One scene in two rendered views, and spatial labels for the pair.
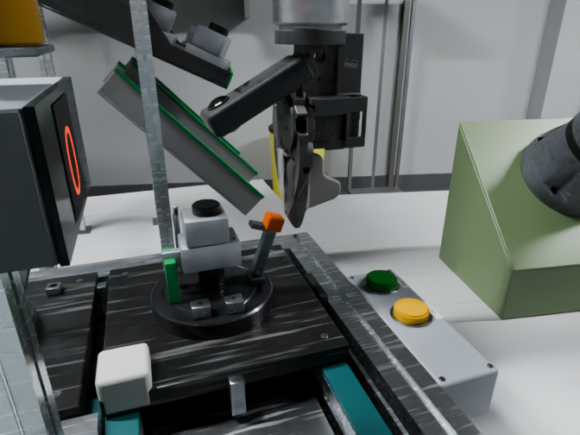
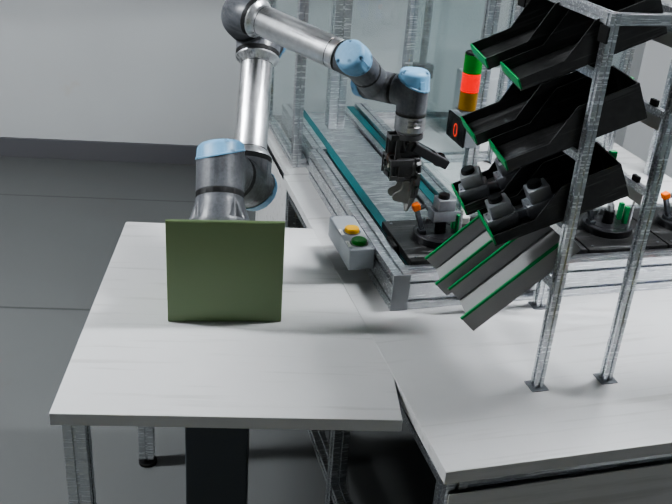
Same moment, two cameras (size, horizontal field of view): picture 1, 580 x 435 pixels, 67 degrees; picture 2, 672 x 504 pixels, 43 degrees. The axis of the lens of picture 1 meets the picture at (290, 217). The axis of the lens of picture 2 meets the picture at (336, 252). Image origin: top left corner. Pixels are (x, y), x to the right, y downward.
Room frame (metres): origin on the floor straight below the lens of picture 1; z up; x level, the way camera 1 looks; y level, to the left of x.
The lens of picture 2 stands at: (2.48, -0.12, 1.92)
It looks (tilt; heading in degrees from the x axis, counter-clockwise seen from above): 27 degrees down; 182
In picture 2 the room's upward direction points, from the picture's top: 4 degrees clockwise
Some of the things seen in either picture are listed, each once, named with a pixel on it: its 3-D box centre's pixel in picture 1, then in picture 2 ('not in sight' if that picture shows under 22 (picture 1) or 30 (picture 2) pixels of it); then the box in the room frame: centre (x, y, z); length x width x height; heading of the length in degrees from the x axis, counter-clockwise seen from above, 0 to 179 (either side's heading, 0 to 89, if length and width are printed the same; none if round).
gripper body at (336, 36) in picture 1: (315, 92); (403, 155); (0.48, -0.03, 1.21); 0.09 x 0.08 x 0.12; 109
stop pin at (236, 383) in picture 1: (236, 394); not in sight; (0.32, 0.05, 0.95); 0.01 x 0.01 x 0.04; 18
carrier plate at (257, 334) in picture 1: (214, 308); (438, 240); (0.44, 0.09, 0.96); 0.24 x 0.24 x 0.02; 18
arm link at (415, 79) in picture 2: not in sight; (411, 92); (0.47, -0.02, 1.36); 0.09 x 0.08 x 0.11; 63
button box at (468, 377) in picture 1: (407, 335); (350, 241); (0.43, -0.14, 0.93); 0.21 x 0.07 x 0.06; 18
